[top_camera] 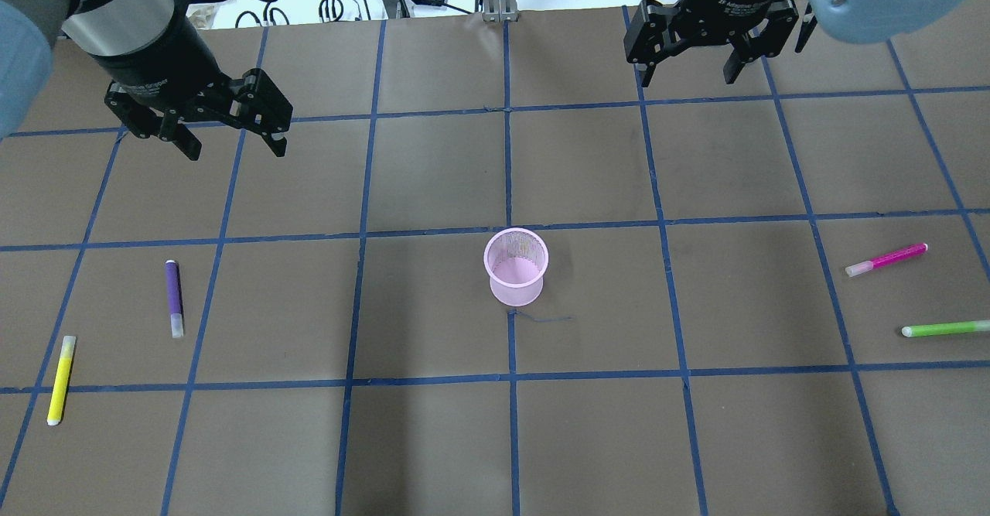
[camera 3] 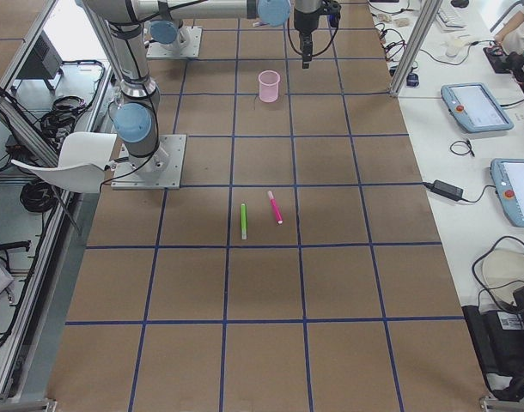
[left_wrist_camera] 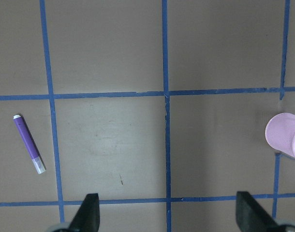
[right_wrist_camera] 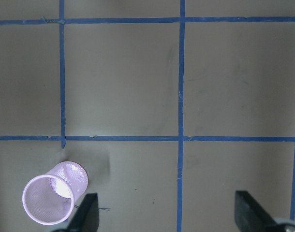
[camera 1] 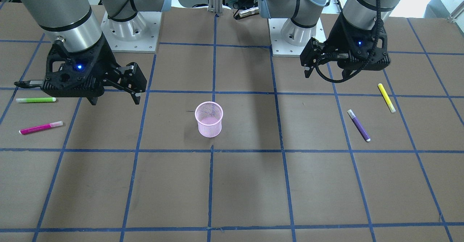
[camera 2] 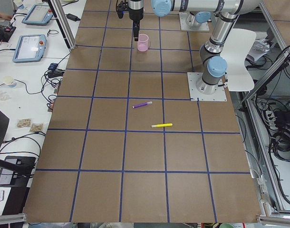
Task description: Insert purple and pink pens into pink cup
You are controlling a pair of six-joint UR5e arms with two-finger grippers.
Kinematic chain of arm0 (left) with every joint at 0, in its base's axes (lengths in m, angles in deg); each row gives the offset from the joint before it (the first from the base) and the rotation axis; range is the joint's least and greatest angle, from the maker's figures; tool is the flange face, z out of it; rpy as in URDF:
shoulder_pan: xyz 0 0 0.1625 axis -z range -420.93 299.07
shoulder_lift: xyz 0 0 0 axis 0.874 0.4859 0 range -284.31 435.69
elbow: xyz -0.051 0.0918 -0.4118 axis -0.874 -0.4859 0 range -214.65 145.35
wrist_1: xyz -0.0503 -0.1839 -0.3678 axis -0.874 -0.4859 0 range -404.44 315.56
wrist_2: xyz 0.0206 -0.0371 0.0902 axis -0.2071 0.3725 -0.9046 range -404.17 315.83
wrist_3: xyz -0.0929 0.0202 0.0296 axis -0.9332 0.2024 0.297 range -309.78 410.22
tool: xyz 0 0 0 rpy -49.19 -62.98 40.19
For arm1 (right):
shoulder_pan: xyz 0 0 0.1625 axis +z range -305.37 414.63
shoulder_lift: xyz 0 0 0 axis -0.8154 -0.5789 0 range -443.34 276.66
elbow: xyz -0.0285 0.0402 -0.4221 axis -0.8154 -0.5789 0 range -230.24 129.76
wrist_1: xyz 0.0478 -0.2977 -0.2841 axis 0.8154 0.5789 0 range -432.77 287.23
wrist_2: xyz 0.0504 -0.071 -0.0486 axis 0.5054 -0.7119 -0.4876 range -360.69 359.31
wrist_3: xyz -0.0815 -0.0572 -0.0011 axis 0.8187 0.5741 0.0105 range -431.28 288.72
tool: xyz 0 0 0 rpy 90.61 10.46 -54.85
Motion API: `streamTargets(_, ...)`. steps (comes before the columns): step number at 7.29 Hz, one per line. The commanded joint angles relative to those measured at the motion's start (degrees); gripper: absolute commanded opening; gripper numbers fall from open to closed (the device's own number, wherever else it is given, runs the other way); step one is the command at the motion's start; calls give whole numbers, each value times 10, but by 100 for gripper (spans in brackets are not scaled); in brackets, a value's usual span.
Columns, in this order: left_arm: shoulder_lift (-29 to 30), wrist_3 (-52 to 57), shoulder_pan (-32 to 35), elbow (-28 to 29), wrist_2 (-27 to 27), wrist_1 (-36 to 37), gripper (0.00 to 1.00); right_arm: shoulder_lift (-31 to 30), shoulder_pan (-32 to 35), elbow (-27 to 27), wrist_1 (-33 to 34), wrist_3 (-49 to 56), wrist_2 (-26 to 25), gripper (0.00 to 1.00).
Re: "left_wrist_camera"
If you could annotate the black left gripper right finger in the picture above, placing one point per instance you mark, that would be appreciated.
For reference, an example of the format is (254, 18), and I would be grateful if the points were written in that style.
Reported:
(250, 215)

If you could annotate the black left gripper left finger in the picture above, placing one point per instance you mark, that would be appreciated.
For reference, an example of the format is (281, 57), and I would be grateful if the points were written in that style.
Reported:
(88, 215)

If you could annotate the purple marker pen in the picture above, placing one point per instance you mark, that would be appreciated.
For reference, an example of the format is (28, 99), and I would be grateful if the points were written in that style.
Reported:
(29, 143)

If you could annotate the pink mesh cup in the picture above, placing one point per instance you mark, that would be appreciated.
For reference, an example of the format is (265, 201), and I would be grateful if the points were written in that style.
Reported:
(280, 133)

